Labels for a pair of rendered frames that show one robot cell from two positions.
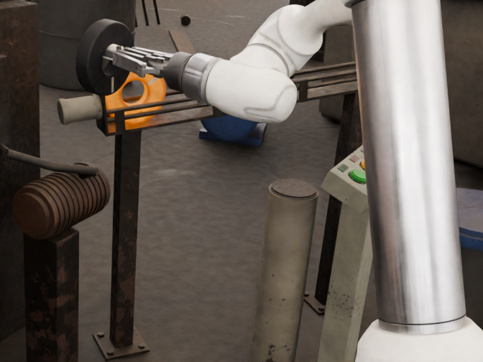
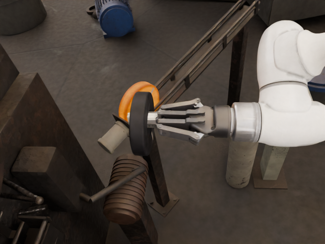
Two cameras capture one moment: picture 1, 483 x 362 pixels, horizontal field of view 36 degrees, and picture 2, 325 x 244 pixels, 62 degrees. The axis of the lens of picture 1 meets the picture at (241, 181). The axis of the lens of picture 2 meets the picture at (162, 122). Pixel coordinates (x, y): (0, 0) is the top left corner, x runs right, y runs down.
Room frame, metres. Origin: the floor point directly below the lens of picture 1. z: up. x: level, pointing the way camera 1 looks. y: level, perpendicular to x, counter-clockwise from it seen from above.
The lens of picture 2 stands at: (1.06, 0.35, 1.31)
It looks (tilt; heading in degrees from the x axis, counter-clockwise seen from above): 49 degrees down; 347
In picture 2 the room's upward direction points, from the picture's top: 10 degrees counter-clockwise
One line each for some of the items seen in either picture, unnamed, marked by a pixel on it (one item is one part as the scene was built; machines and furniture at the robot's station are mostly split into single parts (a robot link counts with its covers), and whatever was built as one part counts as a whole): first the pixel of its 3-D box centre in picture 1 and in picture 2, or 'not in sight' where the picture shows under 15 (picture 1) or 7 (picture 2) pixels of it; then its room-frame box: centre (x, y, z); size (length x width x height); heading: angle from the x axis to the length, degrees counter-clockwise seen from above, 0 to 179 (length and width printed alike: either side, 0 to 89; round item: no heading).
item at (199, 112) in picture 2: (146, 59); (180, 116); (1.46, 0.21, 0.84); 0.11 x 0.01 x 0.04; 62
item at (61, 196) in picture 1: (62, 276); (138, 211); (1.55, 0.40, 0.27); 0.22 x 0.13 x 0.53; 154
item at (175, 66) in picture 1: (171, 69); (210, 121); (1.42, 0.16, 0.83); 0.09 x 0.08 x 0.07; 64
